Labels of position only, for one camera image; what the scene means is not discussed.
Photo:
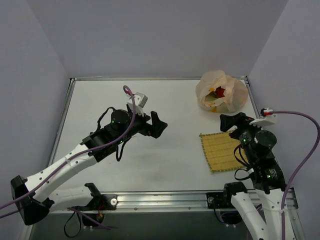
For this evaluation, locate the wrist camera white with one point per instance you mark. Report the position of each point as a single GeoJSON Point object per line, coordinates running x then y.
{"type": "Point", "coordinates": [267, 118]}
{"type": "Point", "coordinates": [140, 101]}

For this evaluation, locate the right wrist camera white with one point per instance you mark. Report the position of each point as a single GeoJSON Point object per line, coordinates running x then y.
{"type": "Point", "coordinates": [267, 118]}

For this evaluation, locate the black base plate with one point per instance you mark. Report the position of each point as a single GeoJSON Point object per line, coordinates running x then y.
{"type": "Point", "coordinates": [218, 200]}
{"type": "Point", "coordinates": [103, 202]}

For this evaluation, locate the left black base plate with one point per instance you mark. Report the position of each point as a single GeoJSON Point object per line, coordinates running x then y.
{"type": "Point", "coordinates": [103, 202]}

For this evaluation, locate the translucent plastic bag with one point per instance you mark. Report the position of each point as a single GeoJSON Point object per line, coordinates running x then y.
{"type": "Point", "coordinates": [235, 94]}

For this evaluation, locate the yellow woven bamboo mat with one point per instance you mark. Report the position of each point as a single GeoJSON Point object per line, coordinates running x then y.
{"type": "Point", "coordinates": [218, 149]}

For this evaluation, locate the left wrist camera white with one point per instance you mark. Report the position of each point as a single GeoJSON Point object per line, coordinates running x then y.
{"type": "Point", "coordinates": [140, 101]}

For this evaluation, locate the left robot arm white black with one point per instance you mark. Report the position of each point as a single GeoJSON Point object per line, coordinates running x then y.
{"type": "Point", "coordinates": [38, 195]}

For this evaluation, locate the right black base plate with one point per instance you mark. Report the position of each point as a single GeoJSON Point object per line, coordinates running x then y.
{"type": "Point", "coordinates": [218, 200]}

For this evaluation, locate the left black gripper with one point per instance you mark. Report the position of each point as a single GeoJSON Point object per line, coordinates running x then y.
{"type": "Point", "coordinates": [147, 124]}

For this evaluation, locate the red fake fruit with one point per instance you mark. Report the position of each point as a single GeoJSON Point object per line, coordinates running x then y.
{"type": "Point", "coordinates": [220, 92]}

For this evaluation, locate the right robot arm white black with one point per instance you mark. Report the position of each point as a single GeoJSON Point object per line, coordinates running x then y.
{"type": "Point", "coordinates": [267, 179]}

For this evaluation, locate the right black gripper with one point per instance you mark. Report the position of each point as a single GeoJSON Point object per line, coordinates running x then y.
{"type": "Point", "coordinates": [236, 127]}

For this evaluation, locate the aluminium front rail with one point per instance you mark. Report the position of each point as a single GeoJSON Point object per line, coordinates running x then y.
{"type": "Point", "coordinates": [165, 202]}

